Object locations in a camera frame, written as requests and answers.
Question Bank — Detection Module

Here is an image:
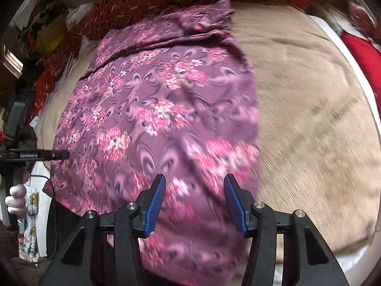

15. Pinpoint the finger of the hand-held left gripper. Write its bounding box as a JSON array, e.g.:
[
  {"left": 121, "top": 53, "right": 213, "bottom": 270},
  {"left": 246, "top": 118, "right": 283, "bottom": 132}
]
[{"left": 42, "top": 150, "right": 71, "bottom": 160}]

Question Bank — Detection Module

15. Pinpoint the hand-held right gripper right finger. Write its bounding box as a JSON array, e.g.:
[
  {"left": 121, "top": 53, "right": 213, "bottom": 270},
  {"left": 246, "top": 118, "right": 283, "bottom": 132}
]
[{"left": 223, "top": 173, "right": 351, "bottom": 286}]

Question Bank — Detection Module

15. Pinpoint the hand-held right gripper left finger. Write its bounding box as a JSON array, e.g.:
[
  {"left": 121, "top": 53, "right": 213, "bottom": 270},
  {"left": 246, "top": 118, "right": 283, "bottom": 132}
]
[{"left": 41, "top": 174, "right": 167, "bottom": 286}]

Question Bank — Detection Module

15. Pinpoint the purple floral garment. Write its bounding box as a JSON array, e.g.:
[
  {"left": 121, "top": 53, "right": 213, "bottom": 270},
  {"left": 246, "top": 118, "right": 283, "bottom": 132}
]
[{"left": 43, "top": 0, "right": 263, "bottom": 286}]

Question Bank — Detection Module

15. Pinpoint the person's left hand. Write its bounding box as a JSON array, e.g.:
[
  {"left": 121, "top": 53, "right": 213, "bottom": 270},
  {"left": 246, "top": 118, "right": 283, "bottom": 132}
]
[{"left": 5, "top": 171, "right": 32, "bottom": 215}]

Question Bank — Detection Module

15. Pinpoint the white floral cloth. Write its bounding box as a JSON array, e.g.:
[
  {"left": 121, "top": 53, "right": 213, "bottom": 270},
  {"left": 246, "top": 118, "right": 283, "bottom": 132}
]
[{"left": 17, "top": 184, "right": 40, "bottom": 262}]

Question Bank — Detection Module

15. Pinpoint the beige blanket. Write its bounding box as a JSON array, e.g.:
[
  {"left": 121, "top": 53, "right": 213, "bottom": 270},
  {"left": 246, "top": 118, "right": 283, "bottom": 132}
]
[{"left": 35, "top": 1, "right": 381, "bottom": 264}]

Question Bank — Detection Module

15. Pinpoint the yellow box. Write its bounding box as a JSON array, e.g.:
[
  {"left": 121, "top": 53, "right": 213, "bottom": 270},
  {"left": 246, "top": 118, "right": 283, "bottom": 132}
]
[{"left": 35, "top": 21, "right": 68, "bottom": 50}]

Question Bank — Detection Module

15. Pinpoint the white bed sheet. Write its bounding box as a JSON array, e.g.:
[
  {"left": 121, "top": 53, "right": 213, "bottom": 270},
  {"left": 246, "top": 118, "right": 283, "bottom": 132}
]
[{"left": 274, "top": 14, "right": 381, "bottom": 283}]

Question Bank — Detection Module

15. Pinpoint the white crumpled cloth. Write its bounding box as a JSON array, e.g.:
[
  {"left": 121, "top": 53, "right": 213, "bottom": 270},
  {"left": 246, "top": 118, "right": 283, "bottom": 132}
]
[{"left": 65, "top": 3, "right": 96, "bottom": 31}]

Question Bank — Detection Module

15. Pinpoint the red pillow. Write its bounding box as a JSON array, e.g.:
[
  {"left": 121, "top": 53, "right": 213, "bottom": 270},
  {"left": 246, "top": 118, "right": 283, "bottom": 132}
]
[{"left": 340, "top": 32, "right": 381, "bottom": 103}]

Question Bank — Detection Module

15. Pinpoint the black cable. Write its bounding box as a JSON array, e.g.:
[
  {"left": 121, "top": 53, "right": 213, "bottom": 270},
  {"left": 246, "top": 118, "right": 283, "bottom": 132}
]
[{"left": 29, "top": 175, "right": 59, "bottom": 261}]

